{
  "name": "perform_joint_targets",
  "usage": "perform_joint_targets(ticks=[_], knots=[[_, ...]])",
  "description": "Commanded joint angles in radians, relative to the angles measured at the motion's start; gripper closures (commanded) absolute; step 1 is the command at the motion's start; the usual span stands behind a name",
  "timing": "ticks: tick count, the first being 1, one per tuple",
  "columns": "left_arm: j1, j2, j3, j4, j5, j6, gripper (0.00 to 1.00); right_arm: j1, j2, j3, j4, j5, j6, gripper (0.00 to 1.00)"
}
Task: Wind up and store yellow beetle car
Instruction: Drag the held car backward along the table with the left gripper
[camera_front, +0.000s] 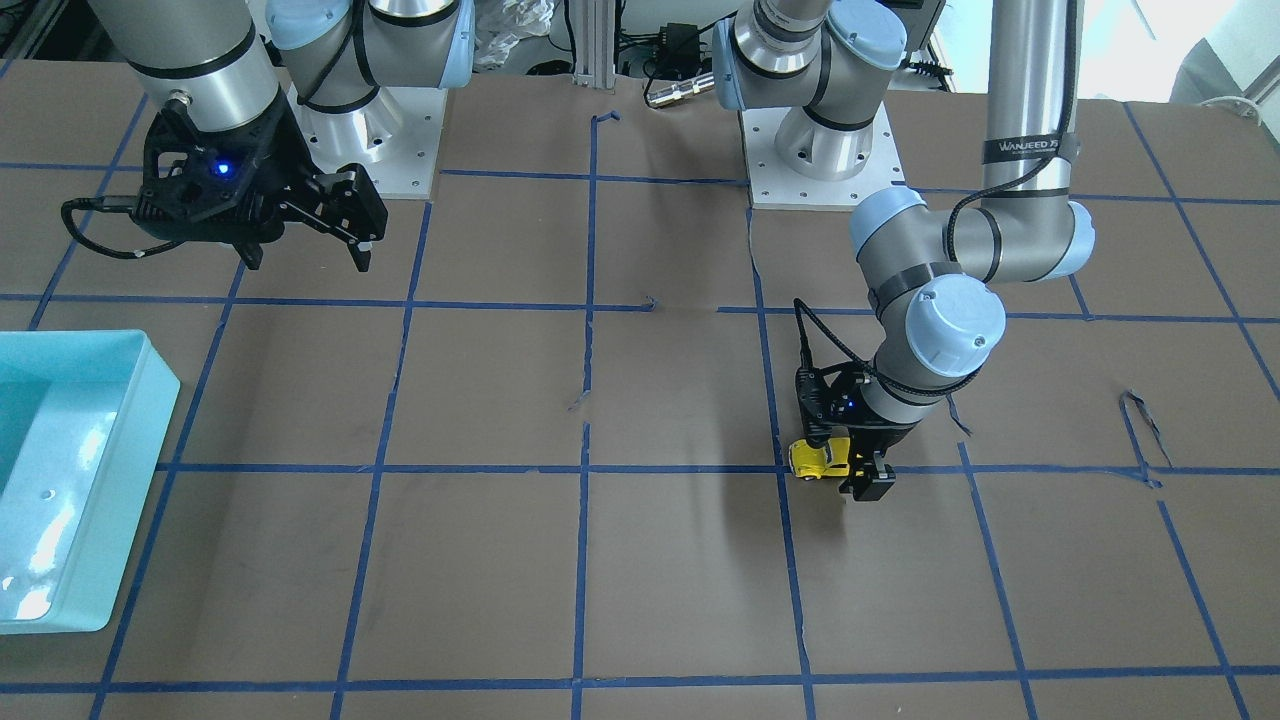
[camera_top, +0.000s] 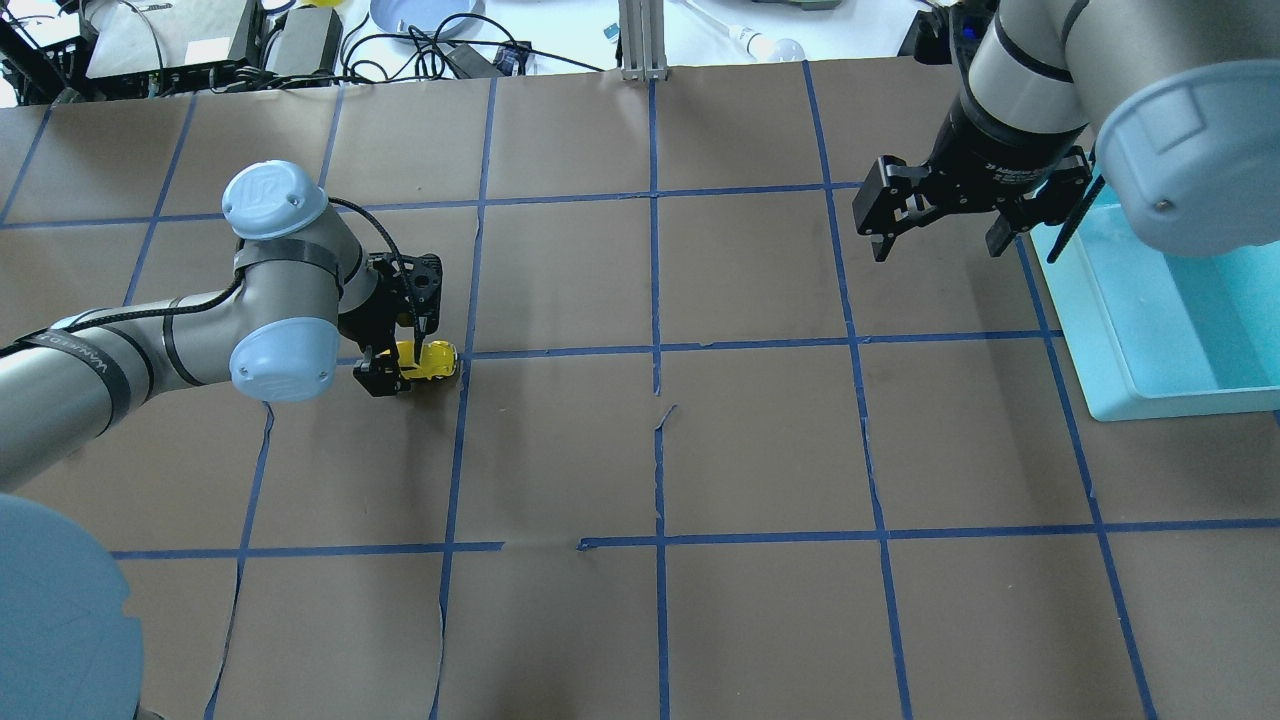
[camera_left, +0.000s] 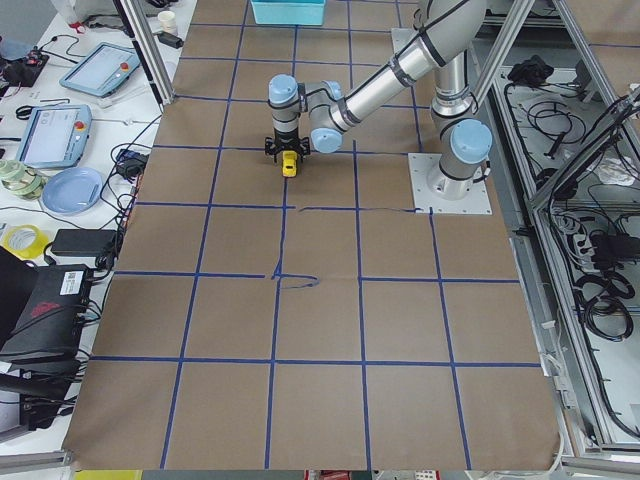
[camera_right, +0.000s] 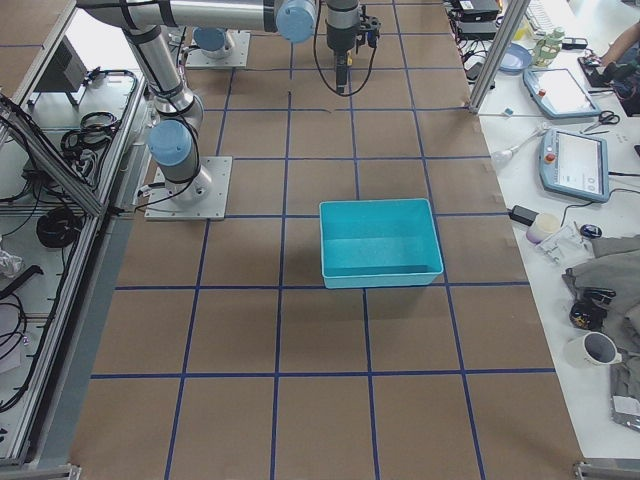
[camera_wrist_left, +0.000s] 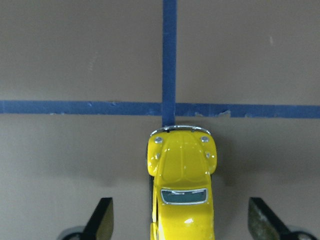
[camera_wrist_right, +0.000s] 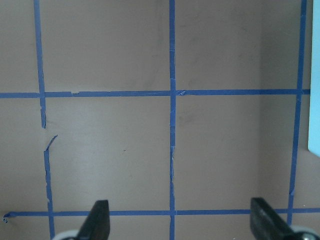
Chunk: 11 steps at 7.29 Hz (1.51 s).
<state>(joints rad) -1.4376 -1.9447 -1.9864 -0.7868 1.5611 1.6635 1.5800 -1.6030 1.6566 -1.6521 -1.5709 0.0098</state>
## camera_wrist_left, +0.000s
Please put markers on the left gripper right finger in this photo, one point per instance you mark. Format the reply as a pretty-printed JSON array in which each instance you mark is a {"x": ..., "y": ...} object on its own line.
[{"x": 264, "y": 224}]

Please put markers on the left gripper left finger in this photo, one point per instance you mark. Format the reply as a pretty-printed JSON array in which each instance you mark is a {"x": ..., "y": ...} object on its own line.
[{"x": 100, "y": 225}]

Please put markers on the yellow beetle toy car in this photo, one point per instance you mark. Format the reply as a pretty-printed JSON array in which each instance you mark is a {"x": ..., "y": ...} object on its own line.
[{"x": 180, "y": 160}]

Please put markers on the brown paper table mat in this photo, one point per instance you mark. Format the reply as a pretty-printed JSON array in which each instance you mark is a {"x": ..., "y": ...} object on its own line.
[{"x": 247, "y": 70}]

